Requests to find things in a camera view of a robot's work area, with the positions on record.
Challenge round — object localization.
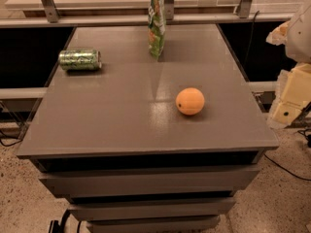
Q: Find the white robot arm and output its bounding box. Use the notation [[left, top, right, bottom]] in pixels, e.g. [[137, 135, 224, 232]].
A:
[[266, 2, 311, 129]]

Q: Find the black floor cable right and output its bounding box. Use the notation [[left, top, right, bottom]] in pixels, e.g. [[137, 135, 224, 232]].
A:
[[263, 152, 311, 182]]

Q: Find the grey drawer cabinet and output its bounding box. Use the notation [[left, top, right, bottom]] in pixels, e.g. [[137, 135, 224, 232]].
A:
[[17, 24, 278, 233]]

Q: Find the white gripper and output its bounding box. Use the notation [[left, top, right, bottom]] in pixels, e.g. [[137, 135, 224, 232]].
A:
[[266, 21, 311, 129]]

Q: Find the black floor cable left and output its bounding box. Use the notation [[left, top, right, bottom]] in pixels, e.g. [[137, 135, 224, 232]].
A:
[[0, 128, 23, 148]]

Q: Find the green rice chip bag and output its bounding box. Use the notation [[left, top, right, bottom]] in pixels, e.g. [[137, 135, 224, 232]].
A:
[[148, 0, 166, 59]]

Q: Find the metal railing frame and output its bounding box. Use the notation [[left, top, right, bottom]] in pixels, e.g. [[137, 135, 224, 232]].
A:
[[1, 0, 309, 28]]

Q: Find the orange fruit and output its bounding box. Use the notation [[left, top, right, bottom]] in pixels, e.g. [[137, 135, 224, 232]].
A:
[[175, 87, 205, 116]]

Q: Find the green soda can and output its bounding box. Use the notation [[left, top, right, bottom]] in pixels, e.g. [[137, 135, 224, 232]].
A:
[[58, 50, 101, 71]]

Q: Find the black floor cable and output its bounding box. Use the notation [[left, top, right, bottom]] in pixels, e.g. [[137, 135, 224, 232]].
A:
[[0, 128, 23, 148], [263, 152, 311, 182]]

